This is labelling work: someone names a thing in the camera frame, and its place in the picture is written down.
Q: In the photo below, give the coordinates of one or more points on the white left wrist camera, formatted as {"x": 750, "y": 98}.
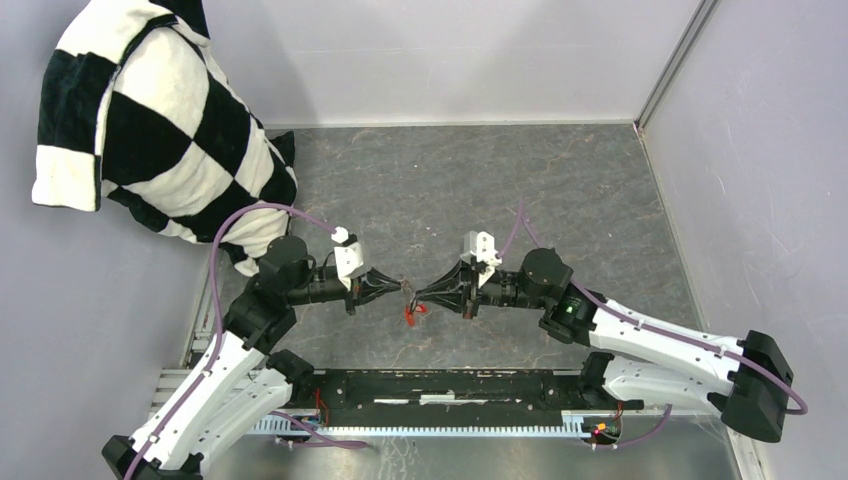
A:
{"x": 349, "y": 256}

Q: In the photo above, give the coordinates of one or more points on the white toothed cable duct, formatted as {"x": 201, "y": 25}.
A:
{"x": 569, "y": 427}

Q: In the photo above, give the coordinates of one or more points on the aluminium frame rail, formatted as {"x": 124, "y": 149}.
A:
{"x": 588, "y": 405}

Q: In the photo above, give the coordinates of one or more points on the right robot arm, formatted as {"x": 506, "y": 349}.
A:
{"x": 745, "y": 382}

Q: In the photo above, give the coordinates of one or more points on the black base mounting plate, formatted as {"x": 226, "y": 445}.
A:
{"x": 453, "y": 398}

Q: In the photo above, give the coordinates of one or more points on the metal key organizer red handle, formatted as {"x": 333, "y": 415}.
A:
{"x": 413, "y": 308}

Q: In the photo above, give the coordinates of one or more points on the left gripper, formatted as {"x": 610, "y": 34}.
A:
{"x": 368, "y": 286}

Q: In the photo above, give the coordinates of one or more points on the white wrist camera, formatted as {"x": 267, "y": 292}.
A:
{"x": 349, "y": 256}
{"x": 480, "y": 254}

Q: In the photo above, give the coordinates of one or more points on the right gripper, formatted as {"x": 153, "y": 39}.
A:
{"x": 464, "y": 276}

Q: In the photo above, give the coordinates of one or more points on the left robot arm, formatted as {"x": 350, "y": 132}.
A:
{"x": 218, "y": 358}

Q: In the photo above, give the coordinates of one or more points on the black white checkered cloth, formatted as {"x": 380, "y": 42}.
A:
{"x": 135, "y": 109}

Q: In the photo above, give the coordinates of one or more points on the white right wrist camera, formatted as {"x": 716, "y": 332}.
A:
{"x": 480, "y": 254}

